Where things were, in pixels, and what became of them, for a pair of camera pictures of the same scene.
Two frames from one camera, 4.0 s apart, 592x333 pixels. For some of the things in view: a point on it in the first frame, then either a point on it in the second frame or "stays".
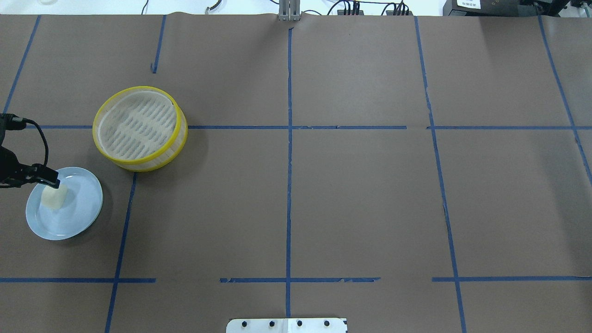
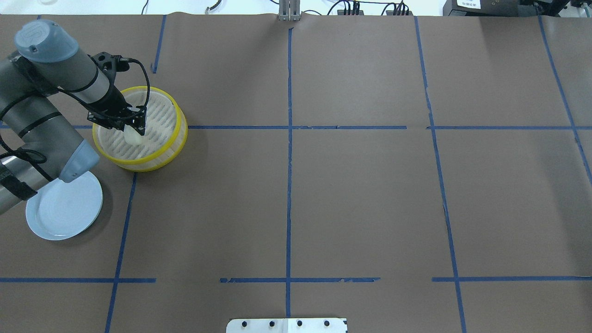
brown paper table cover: (412, 174) stays
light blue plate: (85, 200) stays
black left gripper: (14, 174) → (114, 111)
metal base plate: (286, 325) stays
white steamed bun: (53, 198) → (131, 136)
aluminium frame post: (289, 10) stays
